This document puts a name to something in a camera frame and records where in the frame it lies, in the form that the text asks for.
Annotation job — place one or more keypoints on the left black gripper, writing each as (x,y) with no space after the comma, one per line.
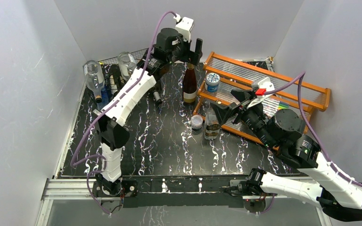
(192,57)

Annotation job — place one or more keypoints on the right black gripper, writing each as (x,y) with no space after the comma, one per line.
(223,111)

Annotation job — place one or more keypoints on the dark red wine bottle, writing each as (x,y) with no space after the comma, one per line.
(189,84)

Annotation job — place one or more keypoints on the clear bottle black gold cap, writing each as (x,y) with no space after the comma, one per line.
(211,124)

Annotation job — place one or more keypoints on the green bottle silver cap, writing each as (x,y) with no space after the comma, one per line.
(156,90)

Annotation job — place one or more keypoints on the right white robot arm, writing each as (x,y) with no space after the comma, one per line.
(338,195)

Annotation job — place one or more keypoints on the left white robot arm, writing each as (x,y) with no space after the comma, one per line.
(172,44)

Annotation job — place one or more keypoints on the orange wooden shelf rack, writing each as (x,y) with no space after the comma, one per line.
(235,74)

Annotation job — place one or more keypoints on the clear bottle copper neck band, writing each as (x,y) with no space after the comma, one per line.
(127,64)

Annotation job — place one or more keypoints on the clear bottle blue label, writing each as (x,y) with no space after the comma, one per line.
(94,78)

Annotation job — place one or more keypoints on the blue white lidded jar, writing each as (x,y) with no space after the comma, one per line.
(212,81)

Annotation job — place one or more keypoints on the coloured marker pen set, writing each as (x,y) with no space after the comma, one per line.
(274,104)

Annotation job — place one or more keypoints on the small clear glitter cup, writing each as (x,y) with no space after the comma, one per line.
(196,122)

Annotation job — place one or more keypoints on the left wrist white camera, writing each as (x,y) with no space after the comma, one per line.
(184,26)

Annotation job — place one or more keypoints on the wrist white camera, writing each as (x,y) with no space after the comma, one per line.
(260,87)
(184,26)

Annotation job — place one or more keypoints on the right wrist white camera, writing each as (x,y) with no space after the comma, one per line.
(260,87)

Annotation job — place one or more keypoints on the black wire wine rack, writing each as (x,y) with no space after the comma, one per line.
(117,70)

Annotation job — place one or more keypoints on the aluminium base frame rail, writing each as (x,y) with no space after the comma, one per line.
(160,201)

